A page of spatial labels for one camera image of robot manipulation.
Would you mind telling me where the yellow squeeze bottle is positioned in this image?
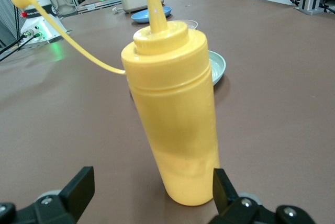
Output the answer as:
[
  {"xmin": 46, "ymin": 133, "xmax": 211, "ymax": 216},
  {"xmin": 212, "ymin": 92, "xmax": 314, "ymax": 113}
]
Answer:
[{"xmin": 12, "ymin": 0, "xmax": 220, "ymax": 206}]

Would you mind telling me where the blue plate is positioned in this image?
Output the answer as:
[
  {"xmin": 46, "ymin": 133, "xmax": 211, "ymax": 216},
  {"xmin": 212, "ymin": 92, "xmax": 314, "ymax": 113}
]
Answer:
[{"xmin": 130, "ymin": 6, "xmax": 173, "ymax": 24}]

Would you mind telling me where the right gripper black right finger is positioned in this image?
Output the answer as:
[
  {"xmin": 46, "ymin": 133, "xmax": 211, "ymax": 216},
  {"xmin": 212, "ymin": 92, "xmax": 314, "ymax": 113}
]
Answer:
[{"xmin": 209, "ymin": 167, "xmax": 317, "ymax": 224}]

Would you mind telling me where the beige plate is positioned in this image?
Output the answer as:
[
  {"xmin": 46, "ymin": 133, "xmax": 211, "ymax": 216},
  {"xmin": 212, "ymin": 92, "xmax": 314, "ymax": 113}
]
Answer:
[{"xmin": 177, "ymin": 19, "xmax": 198, "ymax": 30}]

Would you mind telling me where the black base connector cable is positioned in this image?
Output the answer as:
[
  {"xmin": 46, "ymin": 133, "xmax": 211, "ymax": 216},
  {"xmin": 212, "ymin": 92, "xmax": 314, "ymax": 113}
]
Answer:
[
  {"xmin": 0, "ymin": 41, "xmax": 35, "ymax": 61},
  {"xmin": 0, "ymin": 34, "xmax": 29, "ymax": 52}
]

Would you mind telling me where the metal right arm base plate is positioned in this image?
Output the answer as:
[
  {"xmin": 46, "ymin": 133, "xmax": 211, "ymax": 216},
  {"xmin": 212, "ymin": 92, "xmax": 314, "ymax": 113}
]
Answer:
[{"xmin": 19, "ymin": 31, "xmax": 72, "ymax": 50}]

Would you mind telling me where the pale green plate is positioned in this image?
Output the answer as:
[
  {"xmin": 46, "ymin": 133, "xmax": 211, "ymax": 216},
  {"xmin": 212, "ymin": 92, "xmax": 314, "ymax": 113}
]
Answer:
[{"xmin": 208, "ymin": 50, "xmax": 226, "ymax": 86}]

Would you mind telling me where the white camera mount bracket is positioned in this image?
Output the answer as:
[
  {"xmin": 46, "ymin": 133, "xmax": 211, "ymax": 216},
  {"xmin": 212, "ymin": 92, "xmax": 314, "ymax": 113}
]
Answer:
[{"xmin": 295, "ymin": 5, "xmax": 324, "ymax": 16}]

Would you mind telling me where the grey office chair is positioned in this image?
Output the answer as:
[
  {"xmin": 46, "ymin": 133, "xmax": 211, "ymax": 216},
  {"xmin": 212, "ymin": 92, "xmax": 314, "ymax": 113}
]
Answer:
[{"xmin": 48, "ymin": 0, "xmax": 79, "ymax": 17}]

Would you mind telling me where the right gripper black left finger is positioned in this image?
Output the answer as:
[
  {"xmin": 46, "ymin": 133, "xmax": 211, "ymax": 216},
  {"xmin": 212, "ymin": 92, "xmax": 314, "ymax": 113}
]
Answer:
[{"xmin": 0, "ymin": 166, "xmax": 95, "ymax": 224}]

